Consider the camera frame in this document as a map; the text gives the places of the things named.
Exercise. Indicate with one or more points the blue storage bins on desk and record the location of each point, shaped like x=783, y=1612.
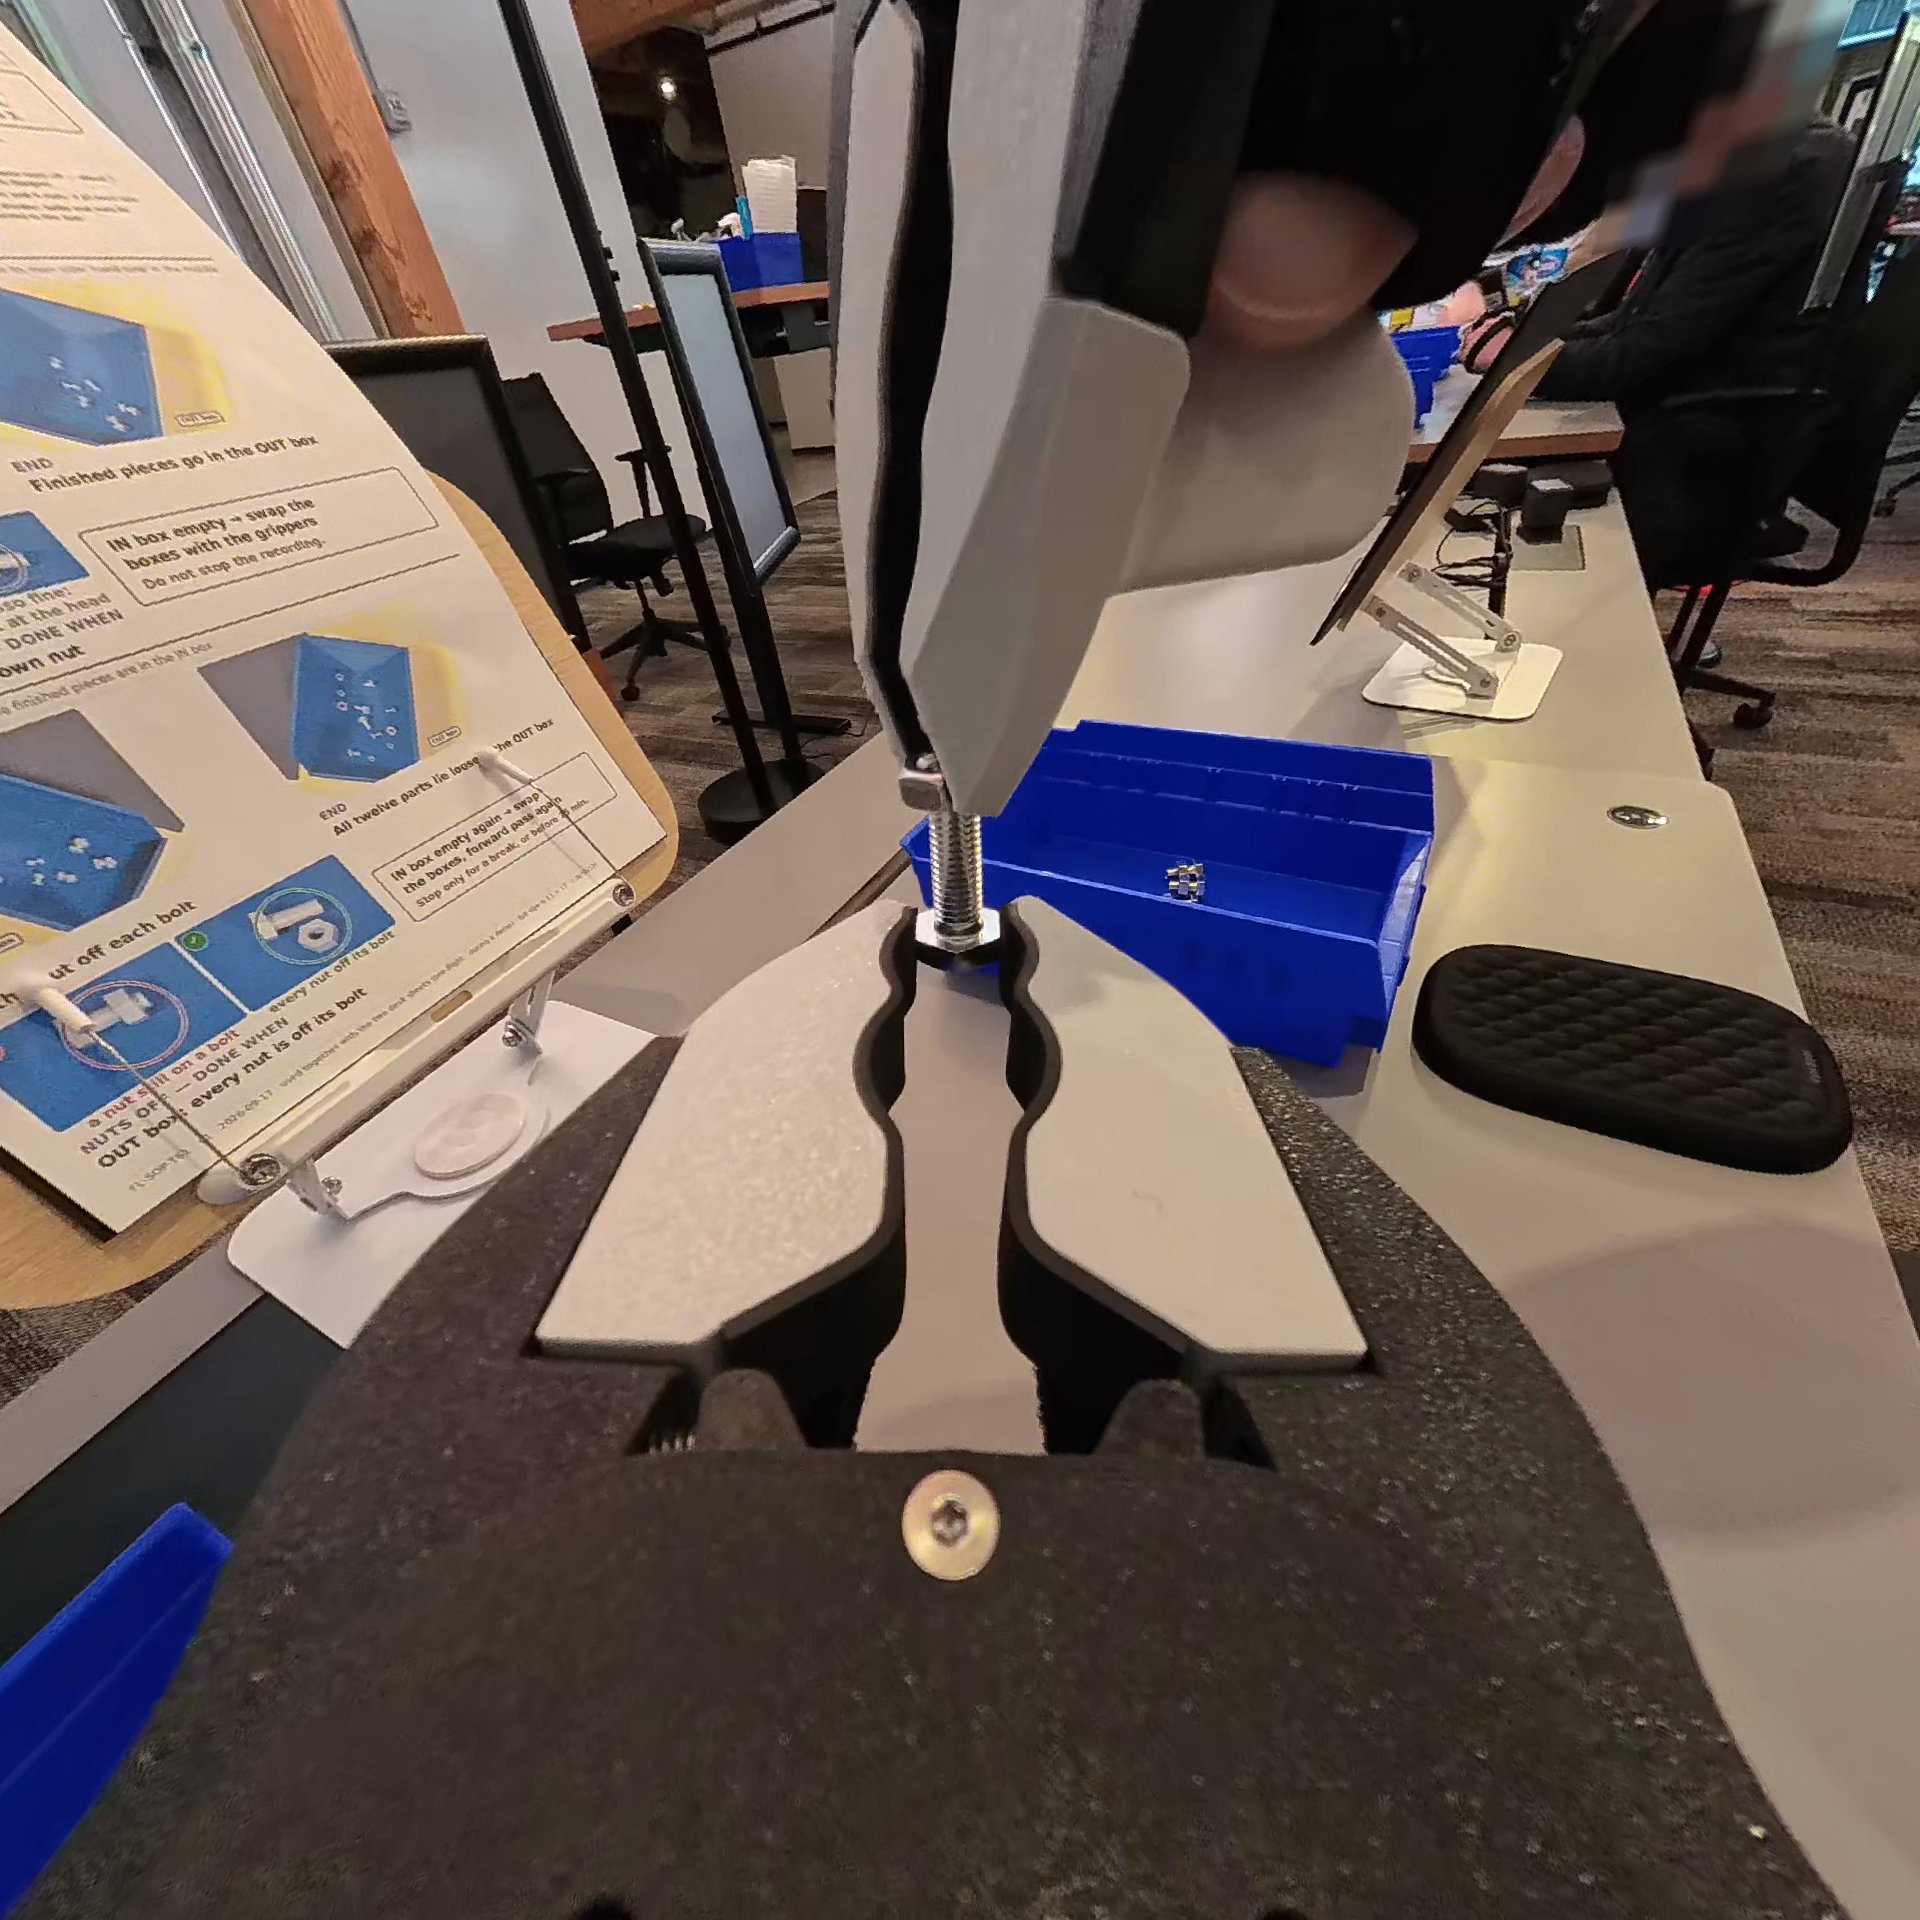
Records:
x=762, y=265

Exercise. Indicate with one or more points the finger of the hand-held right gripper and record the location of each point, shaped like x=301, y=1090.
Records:
x=870, y=375
x=1035, y=524

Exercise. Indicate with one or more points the black wheeled office chair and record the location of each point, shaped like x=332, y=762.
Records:
x=632, y=540

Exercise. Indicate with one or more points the black framed blank sign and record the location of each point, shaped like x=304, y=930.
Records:
x=729, y=406

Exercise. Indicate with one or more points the black easel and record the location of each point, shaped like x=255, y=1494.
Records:
x=750, y=804

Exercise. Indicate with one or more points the wooden support post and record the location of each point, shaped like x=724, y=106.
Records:
x=352, y=164

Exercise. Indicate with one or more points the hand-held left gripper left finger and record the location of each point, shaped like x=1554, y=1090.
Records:
x=719, y=1171

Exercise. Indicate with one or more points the large silver hex bolt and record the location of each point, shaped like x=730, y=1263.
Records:
x=956, y=864

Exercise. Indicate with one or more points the printed instruction sheet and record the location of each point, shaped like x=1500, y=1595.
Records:
x=300, y=676

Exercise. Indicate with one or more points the dark framed board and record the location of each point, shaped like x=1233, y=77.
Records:
x=434, y=449

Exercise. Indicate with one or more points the small nuts in bin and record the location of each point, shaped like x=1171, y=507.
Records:
x=1187, y=884

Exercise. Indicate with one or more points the blue plastic bin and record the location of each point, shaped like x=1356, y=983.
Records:
x=1426, y=375
x=91, y=1651
x=1274, y=961

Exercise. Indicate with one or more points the person's right hand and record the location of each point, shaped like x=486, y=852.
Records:
x=1305, y=265

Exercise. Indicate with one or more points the wooden-top standing desk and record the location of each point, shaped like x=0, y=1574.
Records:
x=676, y=308

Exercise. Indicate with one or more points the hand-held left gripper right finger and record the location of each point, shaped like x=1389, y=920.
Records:
x=1171, y=1187

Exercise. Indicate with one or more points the large hex nut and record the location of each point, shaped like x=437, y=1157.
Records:
x=961, y=940

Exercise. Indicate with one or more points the black wrist rest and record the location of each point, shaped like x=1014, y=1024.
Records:
x=1635, y=1051

